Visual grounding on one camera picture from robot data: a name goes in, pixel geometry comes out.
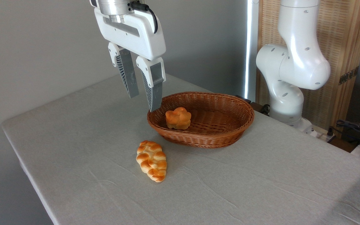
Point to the round flower-shaped bread roll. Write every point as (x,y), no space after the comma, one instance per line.
(178,118)

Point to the grey tablecloth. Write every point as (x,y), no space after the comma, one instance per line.
(105,187)

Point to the long braided bread loaf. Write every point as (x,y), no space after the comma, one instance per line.
(152,160)

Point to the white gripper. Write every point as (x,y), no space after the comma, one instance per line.
(136,34)

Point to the brown oval wicker basket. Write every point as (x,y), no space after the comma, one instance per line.
(217,131)

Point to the black plug with white socket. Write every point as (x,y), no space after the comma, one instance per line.
(330,135)

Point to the white vertical light strip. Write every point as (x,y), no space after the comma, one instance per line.
(251,47)

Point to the metal screen hinge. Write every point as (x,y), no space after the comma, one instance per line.
(348,75)

